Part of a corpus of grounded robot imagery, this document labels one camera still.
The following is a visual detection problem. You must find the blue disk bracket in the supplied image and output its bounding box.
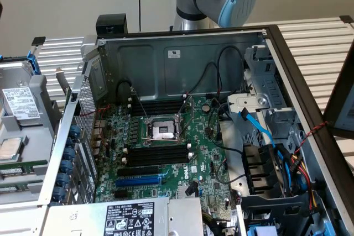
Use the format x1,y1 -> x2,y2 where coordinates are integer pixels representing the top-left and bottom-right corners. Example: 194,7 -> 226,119
0,50 -> 42,76

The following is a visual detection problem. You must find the black plastic box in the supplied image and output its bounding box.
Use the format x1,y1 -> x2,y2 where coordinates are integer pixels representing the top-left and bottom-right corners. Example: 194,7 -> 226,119
95,13 -> 129,37

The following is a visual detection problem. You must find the black looped front wire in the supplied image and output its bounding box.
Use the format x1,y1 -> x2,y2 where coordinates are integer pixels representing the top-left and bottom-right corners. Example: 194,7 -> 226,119
215,158 -> 246,185

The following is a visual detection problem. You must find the white case label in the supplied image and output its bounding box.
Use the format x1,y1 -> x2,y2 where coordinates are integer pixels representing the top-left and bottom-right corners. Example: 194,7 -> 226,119
166,49 -> 182,60

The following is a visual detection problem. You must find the black wire over board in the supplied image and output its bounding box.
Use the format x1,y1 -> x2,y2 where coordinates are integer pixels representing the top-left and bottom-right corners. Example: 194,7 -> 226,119
207,102 -> 223,140

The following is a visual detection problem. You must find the silver chipset heat sink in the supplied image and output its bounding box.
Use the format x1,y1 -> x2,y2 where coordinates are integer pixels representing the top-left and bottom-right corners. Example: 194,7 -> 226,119
176,185 -> 200,200

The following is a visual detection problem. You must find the grey parts rack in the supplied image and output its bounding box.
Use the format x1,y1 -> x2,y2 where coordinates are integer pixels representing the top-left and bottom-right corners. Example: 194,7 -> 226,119
0,74 -> 65,206

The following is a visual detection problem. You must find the tall black arched wire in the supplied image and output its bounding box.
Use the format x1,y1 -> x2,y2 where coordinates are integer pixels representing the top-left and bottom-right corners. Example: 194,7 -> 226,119
217,45 -> 246,95

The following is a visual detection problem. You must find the grey lower drive cage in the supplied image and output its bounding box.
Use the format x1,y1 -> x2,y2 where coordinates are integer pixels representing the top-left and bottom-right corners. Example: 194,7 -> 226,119
236,193 -> 337,236

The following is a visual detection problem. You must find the green Dell motherboard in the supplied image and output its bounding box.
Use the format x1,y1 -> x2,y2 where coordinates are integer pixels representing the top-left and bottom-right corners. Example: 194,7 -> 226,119
95,95 -> 239,218

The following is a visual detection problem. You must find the red yellow power wire bundle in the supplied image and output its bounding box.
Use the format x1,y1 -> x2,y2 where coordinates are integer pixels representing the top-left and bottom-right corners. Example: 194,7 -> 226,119
286,151 -> 323,216

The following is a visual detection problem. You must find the silver disk bay plate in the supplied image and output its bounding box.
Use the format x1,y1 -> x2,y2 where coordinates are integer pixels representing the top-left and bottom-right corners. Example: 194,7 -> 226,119
226,93 -> 271,113

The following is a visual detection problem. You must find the CPU socket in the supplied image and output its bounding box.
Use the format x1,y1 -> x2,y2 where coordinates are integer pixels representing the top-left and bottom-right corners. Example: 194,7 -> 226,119
142,116 -> 183,144

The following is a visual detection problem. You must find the silver hard disk white label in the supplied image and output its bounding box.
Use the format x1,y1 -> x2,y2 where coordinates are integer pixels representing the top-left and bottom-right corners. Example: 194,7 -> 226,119
0,61 -> 42,125

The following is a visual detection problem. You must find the silver rear port block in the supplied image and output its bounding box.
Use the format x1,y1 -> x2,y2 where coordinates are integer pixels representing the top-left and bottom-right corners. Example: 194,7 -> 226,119
92,119 -> 108,156

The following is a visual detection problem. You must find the short black looped wire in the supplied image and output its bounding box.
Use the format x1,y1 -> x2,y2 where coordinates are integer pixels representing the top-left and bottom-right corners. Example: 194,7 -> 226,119
116,79 -> 133,99

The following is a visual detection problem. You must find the black fan shroud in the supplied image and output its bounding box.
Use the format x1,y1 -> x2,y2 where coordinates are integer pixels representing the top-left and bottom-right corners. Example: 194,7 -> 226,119
241,142 -> 290,196

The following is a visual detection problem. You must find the thin metal locking lever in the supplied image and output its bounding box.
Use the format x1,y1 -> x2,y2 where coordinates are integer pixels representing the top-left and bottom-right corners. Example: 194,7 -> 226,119
130,86 -> 149,118

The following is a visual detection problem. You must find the open grey PC case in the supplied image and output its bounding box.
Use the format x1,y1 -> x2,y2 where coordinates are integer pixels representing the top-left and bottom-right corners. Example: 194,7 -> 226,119
37,24 -> 354,236

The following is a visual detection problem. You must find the black wire under bay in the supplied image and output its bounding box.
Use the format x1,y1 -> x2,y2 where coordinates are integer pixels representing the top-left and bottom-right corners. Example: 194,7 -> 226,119
221,144 -> 244,154

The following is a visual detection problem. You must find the black board connector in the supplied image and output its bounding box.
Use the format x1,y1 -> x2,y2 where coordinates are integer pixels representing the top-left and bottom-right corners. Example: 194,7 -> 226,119
184,182 -> 197,197

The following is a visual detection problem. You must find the dark blue slot clip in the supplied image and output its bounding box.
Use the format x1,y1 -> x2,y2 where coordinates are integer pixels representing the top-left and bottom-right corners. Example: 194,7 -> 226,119
53,186 -> 67,202
60,160 -> 74,174
70,124 -> 84,139
57,172 -> 71,187
63,146 -> 77,161

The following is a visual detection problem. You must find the silver power supply unit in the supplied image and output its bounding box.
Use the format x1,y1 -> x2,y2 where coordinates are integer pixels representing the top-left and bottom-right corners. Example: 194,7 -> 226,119
41,196 -> 205,236

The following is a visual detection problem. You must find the blue flat SATA wire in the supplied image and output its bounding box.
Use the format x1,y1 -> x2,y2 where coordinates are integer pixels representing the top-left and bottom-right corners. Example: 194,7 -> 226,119
238,107 -> 277,148

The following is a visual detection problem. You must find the long black expansion slot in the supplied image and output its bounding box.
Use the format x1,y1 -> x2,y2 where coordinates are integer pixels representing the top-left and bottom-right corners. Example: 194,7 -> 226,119
117,165 -> 162,178

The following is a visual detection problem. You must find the grey metal disk bay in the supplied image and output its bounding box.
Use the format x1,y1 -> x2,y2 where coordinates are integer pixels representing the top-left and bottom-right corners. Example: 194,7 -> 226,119
226,44 -> 304,148

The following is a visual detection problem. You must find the thin red black wire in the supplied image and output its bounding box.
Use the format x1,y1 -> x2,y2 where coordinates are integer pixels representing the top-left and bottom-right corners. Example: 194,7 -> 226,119
216,63 -> 222,95

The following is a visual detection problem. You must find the red black twisted wire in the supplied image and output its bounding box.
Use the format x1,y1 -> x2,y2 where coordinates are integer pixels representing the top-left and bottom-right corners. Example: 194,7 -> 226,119
293,121 -> 330,155

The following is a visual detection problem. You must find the dark framed side panel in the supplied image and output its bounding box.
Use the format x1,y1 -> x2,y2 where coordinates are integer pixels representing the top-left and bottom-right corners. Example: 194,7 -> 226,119
322,43 -> 354,139

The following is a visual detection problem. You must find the graphics card metal bracket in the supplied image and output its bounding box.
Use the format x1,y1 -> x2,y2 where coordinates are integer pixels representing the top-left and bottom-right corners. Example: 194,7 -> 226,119
55,66 -> 73,103

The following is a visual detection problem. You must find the blue expansion slot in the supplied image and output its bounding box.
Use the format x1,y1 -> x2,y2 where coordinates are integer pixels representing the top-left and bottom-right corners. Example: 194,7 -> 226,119
114,176 -> 163,189

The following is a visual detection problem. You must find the short black expansion slot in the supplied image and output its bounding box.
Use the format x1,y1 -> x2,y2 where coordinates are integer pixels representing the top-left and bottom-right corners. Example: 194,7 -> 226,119
113,190 -> 130,200

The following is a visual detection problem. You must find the silver CPU chip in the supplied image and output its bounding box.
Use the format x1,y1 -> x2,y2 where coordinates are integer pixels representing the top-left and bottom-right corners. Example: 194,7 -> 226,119
0,137 -> 23,161

